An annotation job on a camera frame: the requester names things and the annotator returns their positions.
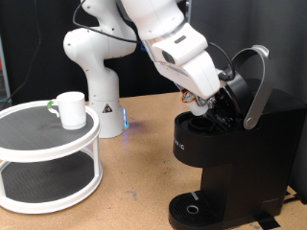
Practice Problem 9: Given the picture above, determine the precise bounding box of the silver metal ring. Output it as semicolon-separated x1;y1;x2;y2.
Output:
186;204;200;216

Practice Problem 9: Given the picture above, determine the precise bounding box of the black camera cable on arm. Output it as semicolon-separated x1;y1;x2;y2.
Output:
72;0;237;82

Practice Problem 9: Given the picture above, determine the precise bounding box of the black Keurig coffee machine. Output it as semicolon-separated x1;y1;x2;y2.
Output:
168;78;307;230

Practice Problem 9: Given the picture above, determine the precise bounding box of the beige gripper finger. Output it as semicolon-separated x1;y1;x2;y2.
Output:
191;91;207;104

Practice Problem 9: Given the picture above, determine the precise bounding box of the thin black hanging cable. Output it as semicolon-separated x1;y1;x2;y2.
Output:
3;0;43;104

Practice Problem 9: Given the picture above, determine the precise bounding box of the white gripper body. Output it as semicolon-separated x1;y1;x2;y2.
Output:
155;51;222;100

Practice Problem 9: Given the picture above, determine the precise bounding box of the white two-tier turntable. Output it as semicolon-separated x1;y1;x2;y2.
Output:
0;100;104;215

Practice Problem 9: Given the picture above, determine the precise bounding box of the black tape patch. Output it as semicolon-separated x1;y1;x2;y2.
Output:
254;210;282;230

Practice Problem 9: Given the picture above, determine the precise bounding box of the white mug with green-marked handle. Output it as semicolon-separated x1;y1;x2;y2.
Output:
47;91;87;130

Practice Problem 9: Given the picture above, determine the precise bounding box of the black power cable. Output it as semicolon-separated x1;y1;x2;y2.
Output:
282;191;303;206

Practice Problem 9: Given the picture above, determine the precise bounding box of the grey metal rack upright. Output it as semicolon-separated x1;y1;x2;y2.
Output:
0;34;12;106

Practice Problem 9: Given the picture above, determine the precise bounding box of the aluminium frame profile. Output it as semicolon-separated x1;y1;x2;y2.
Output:
182;0;193;94

